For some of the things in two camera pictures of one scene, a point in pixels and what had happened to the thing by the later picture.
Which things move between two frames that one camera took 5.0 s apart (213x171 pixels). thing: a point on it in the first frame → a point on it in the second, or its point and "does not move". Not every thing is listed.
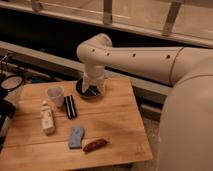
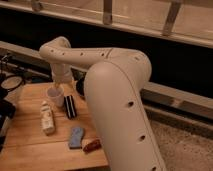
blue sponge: x=76 y=137 does not move
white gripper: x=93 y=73 → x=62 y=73
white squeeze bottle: x=47 y=122 does not move
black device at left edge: x=7 y=111 does not move
